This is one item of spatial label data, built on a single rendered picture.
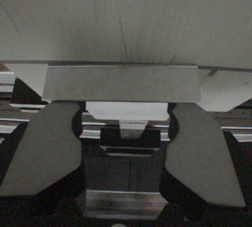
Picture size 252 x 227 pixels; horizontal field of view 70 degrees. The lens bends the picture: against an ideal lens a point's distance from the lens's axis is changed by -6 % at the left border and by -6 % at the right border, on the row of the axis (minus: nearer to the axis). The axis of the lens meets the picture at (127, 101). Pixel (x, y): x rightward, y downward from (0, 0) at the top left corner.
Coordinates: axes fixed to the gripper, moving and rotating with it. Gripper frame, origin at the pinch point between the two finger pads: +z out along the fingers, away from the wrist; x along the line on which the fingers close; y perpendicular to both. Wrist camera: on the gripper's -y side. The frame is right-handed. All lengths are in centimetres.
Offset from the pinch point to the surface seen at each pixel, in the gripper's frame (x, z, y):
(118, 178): -2, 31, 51
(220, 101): 8.1, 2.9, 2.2
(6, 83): -15.0, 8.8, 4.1
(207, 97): 6.5, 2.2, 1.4
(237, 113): 26.6, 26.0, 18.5
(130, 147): 0.8, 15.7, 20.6
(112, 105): -1.3, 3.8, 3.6
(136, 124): 1.2, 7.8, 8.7
